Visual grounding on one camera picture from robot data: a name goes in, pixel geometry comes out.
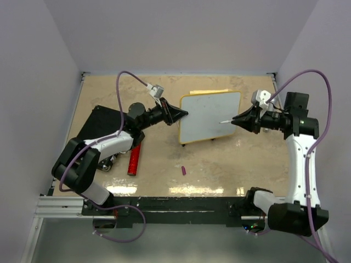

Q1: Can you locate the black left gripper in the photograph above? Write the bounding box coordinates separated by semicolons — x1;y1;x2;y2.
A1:
139;97;188;131

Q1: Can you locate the pink and white marker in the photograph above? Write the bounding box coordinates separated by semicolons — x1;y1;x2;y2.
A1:
219;120;232;124

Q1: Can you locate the yellow framed whiteboard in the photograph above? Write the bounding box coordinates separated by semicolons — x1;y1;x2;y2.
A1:
179;91;241;145

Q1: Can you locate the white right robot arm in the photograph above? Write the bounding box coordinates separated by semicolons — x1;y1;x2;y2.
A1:
231;90;329;237

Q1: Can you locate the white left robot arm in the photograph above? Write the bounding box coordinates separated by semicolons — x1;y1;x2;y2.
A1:
52;98;189;215

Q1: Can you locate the silver toy microphone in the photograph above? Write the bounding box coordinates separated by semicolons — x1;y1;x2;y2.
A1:
261;99;276;133

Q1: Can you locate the cream toy microphone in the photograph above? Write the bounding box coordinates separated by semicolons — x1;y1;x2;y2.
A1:
189;89;231;95

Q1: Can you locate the red toy microphone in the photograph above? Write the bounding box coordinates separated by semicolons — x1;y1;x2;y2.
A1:
127;144;141;176

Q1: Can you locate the black hard case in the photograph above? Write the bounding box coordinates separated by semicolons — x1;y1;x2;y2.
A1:
73;105;129;172

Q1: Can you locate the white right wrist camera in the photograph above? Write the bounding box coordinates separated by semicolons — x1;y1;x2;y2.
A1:
251;90;271;110

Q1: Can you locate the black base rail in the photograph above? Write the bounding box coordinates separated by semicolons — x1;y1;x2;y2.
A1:
82;197;264;228

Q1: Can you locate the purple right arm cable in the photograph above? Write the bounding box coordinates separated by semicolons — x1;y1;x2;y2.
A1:
246;70;351;263

